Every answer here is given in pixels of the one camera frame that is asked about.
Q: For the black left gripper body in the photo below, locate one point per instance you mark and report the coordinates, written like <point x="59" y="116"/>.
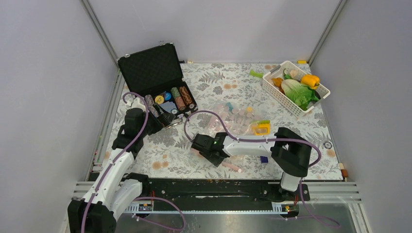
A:
<point x="155" y="124"/>

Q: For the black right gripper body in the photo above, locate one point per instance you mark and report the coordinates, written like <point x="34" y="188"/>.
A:
<point x="215" y="161"/>

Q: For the clear zip top bag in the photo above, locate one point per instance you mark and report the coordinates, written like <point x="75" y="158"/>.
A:
<point x="238" y="122"/>

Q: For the white plastic basket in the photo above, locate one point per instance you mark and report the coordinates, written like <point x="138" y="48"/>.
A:
<point x="282" y="71"/>

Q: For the green lettuce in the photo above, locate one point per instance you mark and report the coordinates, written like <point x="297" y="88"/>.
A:
<point x="299" y="94"/>

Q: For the yellow bell pepper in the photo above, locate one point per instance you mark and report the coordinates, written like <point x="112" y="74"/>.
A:
<point x="311" y="81"/>

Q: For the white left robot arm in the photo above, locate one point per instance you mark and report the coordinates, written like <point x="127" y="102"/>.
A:
<point x="100" y="208"/>

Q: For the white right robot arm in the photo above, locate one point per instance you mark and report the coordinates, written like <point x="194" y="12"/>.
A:
<point x="289" y="151"/>

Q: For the orange brown food piece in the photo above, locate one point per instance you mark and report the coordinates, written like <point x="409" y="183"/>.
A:
<point x="277" y="82"/>

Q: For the teal toy block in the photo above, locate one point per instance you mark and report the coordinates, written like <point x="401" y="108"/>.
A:
<point x="229" y="106"/>

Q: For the black poker chip case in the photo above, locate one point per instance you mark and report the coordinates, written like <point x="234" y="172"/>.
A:
<point x="156" y="75"/>

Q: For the yellow triangular plastic tool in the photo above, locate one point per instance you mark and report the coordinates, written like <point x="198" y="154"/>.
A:
<point x="262" y="127"/>

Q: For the floral table mat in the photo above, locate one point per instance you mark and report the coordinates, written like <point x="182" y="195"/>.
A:
<point x="167" y="153"/>

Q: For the purple toy brick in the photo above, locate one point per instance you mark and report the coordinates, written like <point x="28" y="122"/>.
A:
<point x="264" y="160"/>

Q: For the green plastic piece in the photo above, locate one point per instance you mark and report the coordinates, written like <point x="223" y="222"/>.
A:
<point x="256" y="74"/>

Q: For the small yellow corner block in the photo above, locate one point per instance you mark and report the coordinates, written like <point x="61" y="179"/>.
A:
<point x="302" y="62"/>

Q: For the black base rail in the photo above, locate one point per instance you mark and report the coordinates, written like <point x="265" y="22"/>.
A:
<point x="207" y="195"/>

